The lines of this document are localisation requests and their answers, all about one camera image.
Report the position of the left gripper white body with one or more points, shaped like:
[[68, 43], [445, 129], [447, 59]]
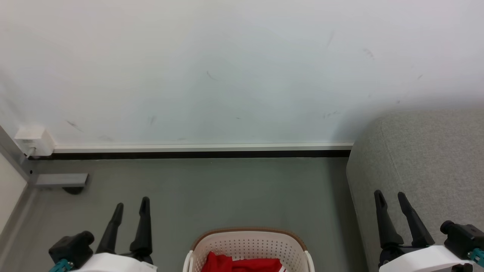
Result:
[[113, 263]]

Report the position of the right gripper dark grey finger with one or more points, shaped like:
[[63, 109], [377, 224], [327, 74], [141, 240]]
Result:
[[416, 224], [386, 226]]

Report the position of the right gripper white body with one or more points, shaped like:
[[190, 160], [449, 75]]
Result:
[[423, 260]]

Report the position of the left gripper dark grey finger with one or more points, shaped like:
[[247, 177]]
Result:
[[143, 226], [112, 228]]

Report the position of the red and white garment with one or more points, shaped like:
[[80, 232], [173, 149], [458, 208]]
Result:
[[234, 264]]

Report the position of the grey fabric sofa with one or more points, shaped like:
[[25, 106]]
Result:
[[427, 158]]

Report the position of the white and black baseboard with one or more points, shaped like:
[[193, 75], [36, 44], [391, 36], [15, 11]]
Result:
[[189, 150]]

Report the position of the white perforated laundry basket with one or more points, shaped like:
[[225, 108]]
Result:
[[249, 241]]

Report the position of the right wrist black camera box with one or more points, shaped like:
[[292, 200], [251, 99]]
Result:
[[463, 238]]

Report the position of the black frame foot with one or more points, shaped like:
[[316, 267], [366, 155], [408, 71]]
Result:
[[73, 190]]

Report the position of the grey metal frame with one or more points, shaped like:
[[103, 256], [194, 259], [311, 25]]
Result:
[[60, 180]]

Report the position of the white wall socket box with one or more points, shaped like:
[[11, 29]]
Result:
[[36, 139]]

